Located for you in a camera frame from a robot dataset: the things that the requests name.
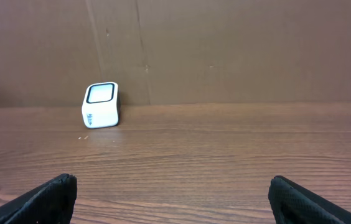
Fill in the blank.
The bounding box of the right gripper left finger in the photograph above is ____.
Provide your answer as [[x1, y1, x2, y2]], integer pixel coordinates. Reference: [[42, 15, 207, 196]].
[[0, 174, 77, 224]]

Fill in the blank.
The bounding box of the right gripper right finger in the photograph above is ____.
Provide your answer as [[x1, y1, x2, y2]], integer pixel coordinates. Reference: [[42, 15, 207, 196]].
[[268, 175, 351, 224]]

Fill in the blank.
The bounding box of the white barcode scanner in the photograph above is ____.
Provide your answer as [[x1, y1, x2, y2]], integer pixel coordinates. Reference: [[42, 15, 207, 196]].
[[82, 82, 121, 129]]

